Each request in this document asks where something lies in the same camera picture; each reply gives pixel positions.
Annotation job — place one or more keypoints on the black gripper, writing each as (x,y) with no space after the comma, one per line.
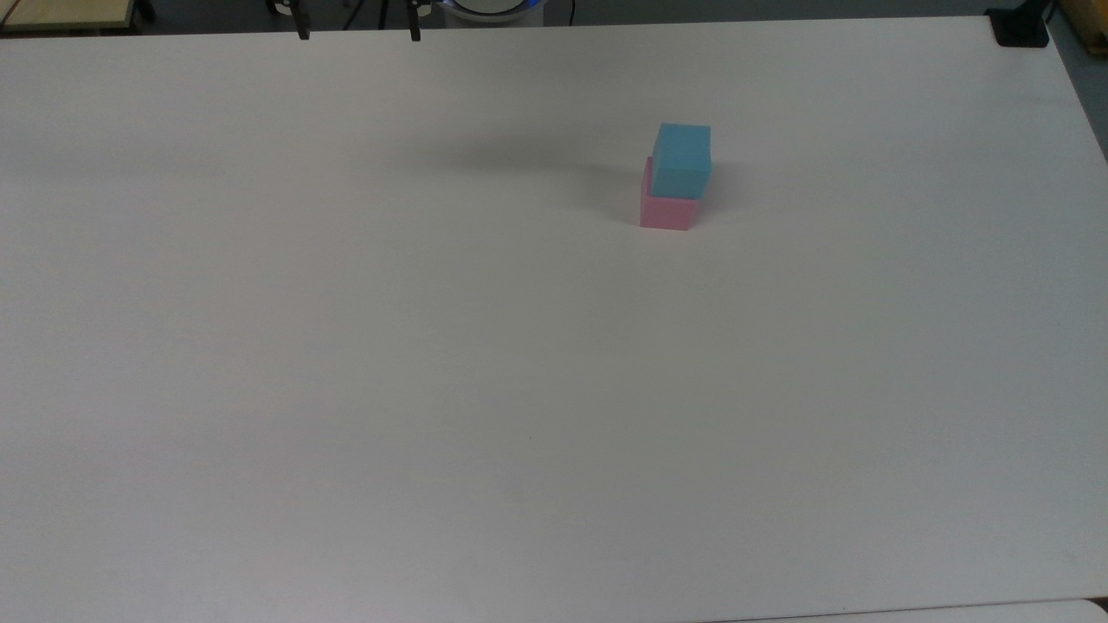
(355,3)

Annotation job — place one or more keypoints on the blue cube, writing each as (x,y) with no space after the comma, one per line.
(681,160)

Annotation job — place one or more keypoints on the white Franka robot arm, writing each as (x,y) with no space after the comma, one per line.
(489,9)

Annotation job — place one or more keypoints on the pink cube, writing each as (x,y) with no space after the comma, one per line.
(666,214)

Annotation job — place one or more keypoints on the light wooden table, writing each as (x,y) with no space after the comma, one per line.
(65,13)

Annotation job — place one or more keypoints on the wooden board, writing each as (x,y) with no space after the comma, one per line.
(1092,26)

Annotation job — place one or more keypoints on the black camera stand pole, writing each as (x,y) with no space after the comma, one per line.
(1021,28)

